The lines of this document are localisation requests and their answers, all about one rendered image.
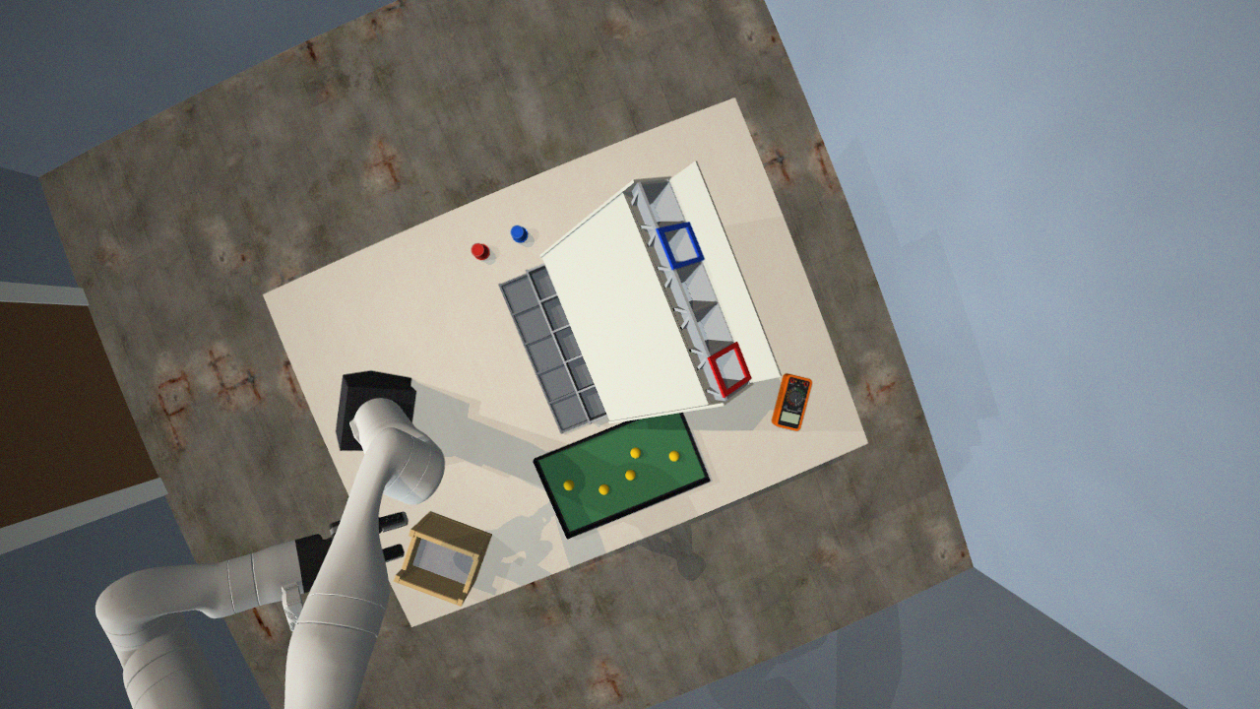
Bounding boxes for dark blue rectangular frame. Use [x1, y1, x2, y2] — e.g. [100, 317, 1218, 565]
[656, 222, 706, 269]

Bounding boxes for dark red rectangular frame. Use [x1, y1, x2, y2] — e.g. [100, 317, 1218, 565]
[708, 343, 752, 398]

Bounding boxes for orange digital multimeter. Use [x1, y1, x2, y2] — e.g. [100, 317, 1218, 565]
[772, 373, 811, 431]

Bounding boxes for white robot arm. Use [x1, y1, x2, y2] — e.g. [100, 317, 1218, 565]
[95, 398, 445, 709]

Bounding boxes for open wooden crate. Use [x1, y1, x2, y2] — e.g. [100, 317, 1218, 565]
[404, 511, 491, 604]

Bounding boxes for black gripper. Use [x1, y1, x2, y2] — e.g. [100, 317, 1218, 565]
[295, 511, 410, 593]

